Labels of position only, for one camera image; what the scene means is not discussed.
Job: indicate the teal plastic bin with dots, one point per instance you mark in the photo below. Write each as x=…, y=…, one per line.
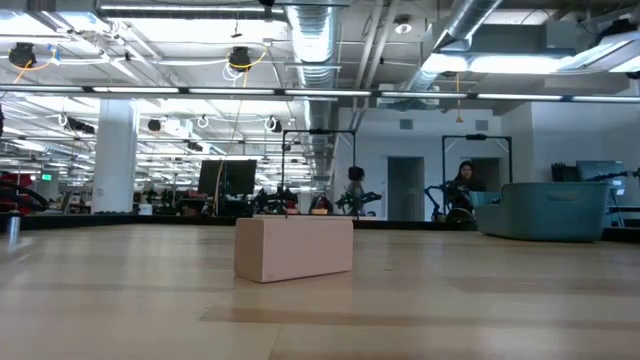
x=550, y=212

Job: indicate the black aluminium table frame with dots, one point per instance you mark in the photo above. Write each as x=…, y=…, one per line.
x=190, y=220

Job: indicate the red and black machine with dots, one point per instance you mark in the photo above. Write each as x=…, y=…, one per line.
x=17, y=197

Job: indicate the silver metal post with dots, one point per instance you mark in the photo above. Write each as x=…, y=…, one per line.
x=14, y=227

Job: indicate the grey background monitor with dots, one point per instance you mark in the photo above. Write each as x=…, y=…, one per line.
x=600, y=170

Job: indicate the long beige rectangular block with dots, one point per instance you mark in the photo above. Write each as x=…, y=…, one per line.
x=295, y=250

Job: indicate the long LED light bar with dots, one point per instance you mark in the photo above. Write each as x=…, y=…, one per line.
x=125, y=89

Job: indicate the silver ventilation duct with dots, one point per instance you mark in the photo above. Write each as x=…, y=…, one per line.
x=315, y=50
x=460, y=30

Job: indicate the grey door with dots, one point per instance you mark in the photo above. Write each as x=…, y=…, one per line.
x=406, y=190

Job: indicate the black metal frame rig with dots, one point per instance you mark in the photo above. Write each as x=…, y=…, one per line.
x=284, y=165
x=510, y=160

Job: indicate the black monitor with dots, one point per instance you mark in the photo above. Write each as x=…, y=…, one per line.
x=235, y=177

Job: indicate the white building column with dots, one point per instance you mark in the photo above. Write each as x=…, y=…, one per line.
x=115, y=155

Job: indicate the black background robot arm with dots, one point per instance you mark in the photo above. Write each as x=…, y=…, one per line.
x=365, y=201

